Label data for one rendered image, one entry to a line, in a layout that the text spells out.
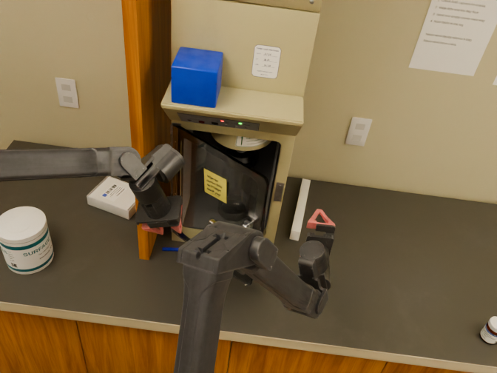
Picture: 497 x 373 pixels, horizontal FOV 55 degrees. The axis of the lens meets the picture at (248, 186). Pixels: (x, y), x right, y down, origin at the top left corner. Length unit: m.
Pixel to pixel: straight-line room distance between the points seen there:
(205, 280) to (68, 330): 0.90
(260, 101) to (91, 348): 0.93
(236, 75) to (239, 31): 0.11
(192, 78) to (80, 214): 0.76
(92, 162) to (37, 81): 0.94
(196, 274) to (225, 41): 0.59
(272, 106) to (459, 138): 0.91
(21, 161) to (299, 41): 0.62
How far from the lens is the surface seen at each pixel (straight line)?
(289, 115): 1.09
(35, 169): 0.95
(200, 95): 1.07
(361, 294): 1.51
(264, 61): 1.14
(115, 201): 1.63
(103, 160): 0.97
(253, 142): 1.29
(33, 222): 1.45
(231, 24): 1.11
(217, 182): 1.21
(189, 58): 1.09
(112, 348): 1.59
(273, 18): 1.10
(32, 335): 1.65
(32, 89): 1.90
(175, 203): 1.09
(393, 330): 1.47
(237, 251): 0.72
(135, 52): 1.08
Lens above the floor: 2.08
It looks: 41 degrees down
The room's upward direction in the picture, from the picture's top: 8 degrees clockwise
